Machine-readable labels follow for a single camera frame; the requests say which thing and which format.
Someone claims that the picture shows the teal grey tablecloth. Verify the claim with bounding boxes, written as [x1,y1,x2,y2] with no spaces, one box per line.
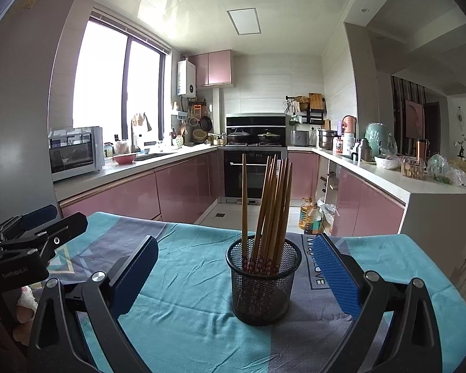
[48,212,466,372]

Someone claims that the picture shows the left hand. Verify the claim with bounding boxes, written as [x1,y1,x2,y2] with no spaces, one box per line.
[13,286,38,346]

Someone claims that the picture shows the teal kitchen appliance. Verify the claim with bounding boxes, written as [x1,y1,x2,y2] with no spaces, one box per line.
[364,122,395,157]

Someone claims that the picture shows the pink upper wall cabinet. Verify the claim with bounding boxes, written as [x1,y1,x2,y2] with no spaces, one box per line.
[189,50,234,88]

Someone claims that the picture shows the white water heater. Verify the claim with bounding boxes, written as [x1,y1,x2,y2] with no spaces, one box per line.
[176,60,196,99]

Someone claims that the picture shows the black built-in oven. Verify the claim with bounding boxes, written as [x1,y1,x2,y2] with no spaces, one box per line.
[220,113,288,205]

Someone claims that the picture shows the oil bottle on floor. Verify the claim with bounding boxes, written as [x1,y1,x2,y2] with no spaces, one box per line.
[305,203,322,235]

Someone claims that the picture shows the silver microwave oven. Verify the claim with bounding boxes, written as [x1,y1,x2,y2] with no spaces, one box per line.
[48,126,105,182]

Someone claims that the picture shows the pink kitchen cabinets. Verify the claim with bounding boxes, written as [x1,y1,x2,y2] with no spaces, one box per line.
[55,148,405,237]

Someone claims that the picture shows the black mesh utensil holder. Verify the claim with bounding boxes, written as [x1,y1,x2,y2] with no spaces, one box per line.
[226,239,301,327]

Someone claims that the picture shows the steel stock pot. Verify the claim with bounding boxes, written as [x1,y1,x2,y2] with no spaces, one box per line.
[318,129,337,150]

